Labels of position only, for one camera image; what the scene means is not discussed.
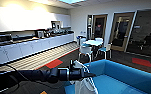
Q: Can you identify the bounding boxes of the white chair blue seat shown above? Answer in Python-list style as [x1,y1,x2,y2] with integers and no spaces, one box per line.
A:
[96,42,113,60]

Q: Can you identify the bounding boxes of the white round dining table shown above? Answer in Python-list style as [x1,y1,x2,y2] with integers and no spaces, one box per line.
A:
[83,39,104,58]

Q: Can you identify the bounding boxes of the blue sofa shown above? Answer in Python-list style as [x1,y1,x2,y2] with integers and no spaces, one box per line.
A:
[64,58,151,94]

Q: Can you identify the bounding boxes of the narrow wooden framed door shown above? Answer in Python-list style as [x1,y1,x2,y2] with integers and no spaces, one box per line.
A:
[91,13,109,44]

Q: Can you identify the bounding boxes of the black framed picture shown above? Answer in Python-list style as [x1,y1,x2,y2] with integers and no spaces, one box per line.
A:
[50,20,62,30]

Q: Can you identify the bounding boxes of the black coffee machine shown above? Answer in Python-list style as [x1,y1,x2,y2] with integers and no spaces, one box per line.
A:
[35,29,46,39]

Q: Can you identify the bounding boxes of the wide wooden framed door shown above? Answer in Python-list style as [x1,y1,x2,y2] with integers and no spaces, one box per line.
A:
[109,11,136,53]

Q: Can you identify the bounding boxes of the white kitchen counter cabinets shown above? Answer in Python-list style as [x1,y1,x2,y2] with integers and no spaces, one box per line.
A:
[0,32,76,66]

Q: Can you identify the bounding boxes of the black microwave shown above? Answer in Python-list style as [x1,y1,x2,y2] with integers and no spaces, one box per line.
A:
[0,34,14,46]

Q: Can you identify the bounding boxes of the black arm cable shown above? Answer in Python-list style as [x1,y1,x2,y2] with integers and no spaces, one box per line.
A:
[0,63,59,91]

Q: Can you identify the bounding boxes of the white kitchen wall cabinets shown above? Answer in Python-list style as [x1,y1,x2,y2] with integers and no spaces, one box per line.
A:
[0,4,72,33]

